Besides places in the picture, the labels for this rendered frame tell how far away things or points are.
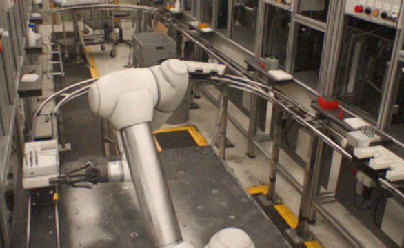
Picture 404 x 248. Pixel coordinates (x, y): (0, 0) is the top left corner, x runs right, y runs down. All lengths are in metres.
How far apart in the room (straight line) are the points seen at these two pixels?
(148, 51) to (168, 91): 3.55
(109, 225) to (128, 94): 0.76
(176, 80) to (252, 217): 0.83
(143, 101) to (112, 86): 0.10
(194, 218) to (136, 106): 0.76
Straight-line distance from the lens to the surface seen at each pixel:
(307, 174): 2.72
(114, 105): 1.29
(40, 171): 1.88
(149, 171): 1.29
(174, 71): 1.35
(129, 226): 1.88
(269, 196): 3.26
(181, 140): 4.08
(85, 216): 1.97
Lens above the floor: 1.81
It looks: 24 degrees down
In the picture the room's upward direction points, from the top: 2 degrees clockwise
